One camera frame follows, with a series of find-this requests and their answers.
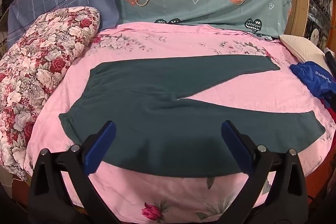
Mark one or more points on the red rose floral quilt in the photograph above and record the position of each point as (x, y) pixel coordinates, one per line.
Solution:
(39, 61)

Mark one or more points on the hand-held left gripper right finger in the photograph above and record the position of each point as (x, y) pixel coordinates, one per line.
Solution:
(236, 145)

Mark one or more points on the blue cloth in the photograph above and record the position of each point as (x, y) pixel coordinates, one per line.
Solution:
(315, 77)

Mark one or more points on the pink floral bed sheet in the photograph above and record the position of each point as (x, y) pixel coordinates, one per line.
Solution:
(170, 40)

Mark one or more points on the dark green pants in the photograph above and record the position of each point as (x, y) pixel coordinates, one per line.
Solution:
(162, 98)

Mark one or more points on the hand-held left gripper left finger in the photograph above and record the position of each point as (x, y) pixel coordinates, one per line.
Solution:
(101, 145)

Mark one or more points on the cream textured pillow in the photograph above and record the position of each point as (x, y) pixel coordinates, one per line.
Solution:
(299, 48)

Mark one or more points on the red cloth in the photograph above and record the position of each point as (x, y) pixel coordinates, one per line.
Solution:
(332, 108)

